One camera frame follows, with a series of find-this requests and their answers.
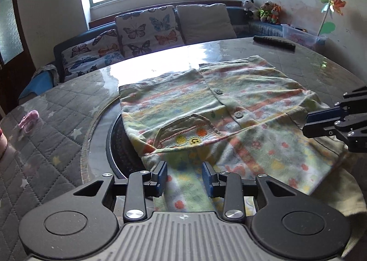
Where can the black and white plush toy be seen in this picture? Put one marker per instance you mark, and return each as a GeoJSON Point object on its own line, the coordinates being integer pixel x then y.
{"type": "Point", "coordinates": [250, 5]}

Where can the plain beige cushion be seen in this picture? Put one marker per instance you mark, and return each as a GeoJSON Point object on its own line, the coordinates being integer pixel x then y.
{"type": "Point", "coordinates": [205, 22]}

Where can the blue cloth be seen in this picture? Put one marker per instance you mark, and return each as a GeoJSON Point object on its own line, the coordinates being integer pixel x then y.
{"type": "Point", "coordinates": [37, 84]}

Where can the black remote control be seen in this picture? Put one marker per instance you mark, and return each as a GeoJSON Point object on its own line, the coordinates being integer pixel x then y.
{"type": "Point", "coordinates": [273, 42]}

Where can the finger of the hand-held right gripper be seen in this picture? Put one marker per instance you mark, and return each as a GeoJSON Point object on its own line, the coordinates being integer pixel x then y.
{"type": "Point", "coordinates": [324, 114]}
{"type": "Point", "coordinates": [319, 129]}

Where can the orange plush toy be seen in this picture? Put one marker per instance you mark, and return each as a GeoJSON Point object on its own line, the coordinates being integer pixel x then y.
{"type": "Point", "coordinates": [275, 14]}

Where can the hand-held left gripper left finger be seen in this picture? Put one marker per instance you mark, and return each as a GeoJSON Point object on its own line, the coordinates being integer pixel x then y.
{"type": "Point", "coordinates": [161, 178]}

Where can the yellow green plush toy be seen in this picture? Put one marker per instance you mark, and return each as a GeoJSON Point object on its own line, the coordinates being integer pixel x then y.
{"type": "Point", "coordinates": [265, 12]}

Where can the floral striped button shirt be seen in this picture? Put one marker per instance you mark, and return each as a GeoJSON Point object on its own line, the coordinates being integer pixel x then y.
{"type": "Point", "coordinates": [243, 100]}

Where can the black round table insert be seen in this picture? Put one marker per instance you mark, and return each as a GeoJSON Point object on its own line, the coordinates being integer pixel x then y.
{"type": "Point", "coordinates": [120, 146]}

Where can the colourful pinwheel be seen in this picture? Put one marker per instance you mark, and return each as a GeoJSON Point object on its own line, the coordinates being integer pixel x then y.
{"type": "Point", "coordinates": [332, 5]}

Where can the large butterfly print cushion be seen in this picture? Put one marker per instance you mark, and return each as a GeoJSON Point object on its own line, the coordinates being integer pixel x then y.
{"type": "Point", "coordinates": [149, 30]}

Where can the dark blue sofa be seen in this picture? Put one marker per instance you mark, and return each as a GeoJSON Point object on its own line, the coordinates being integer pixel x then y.
{"type": "Point", "coordinates": [239, 17]}

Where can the grey quilted star cover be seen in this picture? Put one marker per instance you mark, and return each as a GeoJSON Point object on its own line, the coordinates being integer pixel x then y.
{"type": "Point", "coordinates": [51, 146]}

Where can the pale yellow cloth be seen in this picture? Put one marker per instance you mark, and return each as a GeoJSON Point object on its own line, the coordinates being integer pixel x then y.
{"type": "Point", "coordinates": [341, 195]}

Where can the small pink cloth item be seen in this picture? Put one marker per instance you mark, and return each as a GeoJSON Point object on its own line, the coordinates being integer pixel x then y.
{"type": "Point", "coordinates": [28, 119]}

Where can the low butterfly print cushion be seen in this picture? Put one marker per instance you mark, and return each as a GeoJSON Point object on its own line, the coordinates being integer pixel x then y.
{"type": "Point", "coordinates": [91, 55]}

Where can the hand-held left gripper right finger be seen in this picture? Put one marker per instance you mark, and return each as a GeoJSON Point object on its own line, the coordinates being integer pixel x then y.
{"type": "Point", "coordinates": [207, 180]}

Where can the dark wooden door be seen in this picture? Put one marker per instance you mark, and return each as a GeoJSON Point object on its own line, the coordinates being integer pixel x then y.
{"type": "Point", "coordinates": [14, 48]}

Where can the clear plastic storage box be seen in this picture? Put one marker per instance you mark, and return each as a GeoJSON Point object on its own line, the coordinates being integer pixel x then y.
{"type": "Point", "coordinates": [301, 36]}

